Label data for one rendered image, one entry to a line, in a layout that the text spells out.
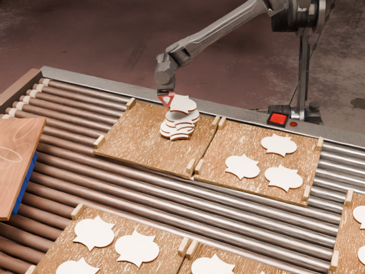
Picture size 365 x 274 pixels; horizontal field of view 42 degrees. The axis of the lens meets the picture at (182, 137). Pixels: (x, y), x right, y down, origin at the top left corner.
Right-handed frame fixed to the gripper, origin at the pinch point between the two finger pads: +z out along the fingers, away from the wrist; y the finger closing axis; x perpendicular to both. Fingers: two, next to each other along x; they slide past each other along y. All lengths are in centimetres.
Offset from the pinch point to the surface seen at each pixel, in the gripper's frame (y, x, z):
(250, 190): 36.3, 30.2, 13.1
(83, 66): -197, -92, 105
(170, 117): 1.4, 0.8, 7.5
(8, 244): 58, -50, 14
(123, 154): 17.2, -17.1, 12.6
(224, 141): 10.1, 22.0, 13.0
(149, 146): 12.7, -7.4, 12.7
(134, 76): -180, -45, 105
